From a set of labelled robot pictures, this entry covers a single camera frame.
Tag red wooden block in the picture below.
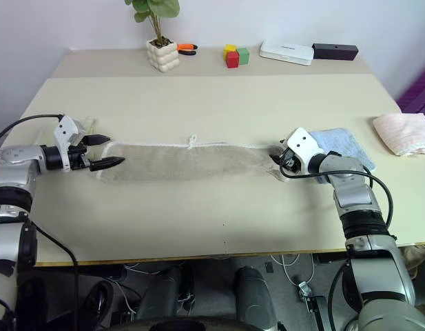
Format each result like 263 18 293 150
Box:
226 50 241 70

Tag flat white box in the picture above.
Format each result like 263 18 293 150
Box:
259 40 316 67

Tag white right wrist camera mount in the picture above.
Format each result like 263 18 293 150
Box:
286 127 325 174

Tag green plant in white pot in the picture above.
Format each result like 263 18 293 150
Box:
124 0 181 74

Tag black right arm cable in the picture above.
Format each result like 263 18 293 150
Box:
280 170 395 230

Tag white floor cable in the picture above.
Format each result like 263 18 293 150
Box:
269 252 317 288

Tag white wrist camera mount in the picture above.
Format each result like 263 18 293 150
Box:
52 114 83 172
286 127 325 174

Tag black bracket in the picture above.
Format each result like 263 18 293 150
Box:
304 295 333 331

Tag light blue cloth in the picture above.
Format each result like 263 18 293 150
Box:
308 127 378 174

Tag beige towel with white trim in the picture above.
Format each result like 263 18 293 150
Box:
94 134 289 184

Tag orange handled pliers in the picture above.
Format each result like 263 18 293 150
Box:
176 43 199 57

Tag dark rounded shape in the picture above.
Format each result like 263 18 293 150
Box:
136 264 196 322
232 266 279 331

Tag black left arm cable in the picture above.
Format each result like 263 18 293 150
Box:
0 113 65 148

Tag pink striped towel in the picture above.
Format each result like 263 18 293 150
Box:
372 112 425 157

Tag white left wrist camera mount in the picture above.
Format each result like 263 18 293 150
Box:
52 114 83 172

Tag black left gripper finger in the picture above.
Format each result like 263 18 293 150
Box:
81 134 112 146
89 157 126 172

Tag long black box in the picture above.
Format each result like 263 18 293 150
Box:
311 43 360 63

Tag metal clamp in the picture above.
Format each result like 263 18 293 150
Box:
297 280 315 301

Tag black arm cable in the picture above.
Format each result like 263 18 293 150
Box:
0 113 65 148
280 170 395 230

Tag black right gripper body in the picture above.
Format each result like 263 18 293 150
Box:
279 148 303 175

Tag dark purple ribbed object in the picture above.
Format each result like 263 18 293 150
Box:
395 65 425 115

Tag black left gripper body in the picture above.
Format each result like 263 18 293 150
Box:
67 144 92 172

